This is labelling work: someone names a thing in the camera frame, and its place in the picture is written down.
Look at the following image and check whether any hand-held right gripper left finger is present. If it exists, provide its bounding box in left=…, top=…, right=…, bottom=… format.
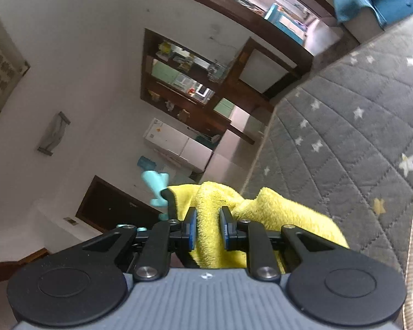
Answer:
left=82, top=207, right=198, bottom=281

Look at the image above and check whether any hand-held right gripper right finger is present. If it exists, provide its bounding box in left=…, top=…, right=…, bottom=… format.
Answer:
left=219, top=206, right=349, bottom=281

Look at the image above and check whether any yellow microfibre cloth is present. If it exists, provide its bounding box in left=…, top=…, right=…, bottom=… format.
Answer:
left=165, top=180, right=350, bottom=270

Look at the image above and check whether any clear pink baby bottle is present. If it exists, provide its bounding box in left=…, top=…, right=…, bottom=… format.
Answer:
left=141, top=170, right=171, bottom=221

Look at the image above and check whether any dark entrance door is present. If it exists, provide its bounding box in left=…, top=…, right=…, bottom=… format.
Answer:
left=76, top=175, right=166, bottom=233

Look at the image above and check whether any white refrigerator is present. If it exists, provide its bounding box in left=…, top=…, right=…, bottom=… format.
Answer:
left=143, top=117, right=214, bottom=173

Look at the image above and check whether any dark wooden shelf cabinet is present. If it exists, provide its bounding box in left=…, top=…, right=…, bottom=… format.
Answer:
left=140, top=28, right=235, bottom=142

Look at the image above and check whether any grey quilted star table cover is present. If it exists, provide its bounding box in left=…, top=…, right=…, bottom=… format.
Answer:
left=241, top=7, right=413, bottom=330

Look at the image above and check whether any brown wooden furniture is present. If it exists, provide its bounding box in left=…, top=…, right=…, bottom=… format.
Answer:
left=0, top=247, right=51, bottom=287

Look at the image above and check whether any light blue cabinet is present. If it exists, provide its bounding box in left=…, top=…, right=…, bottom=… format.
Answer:
left=264, top=3, right=305, bottom=45

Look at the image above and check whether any small wall hanging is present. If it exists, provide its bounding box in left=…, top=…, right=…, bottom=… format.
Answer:
left=38, top=111, right=71, bottom=157

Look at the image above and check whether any framed wall picture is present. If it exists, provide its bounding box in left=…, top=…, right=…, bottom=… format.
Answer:
left=0, top=7, right=31, bottom=122

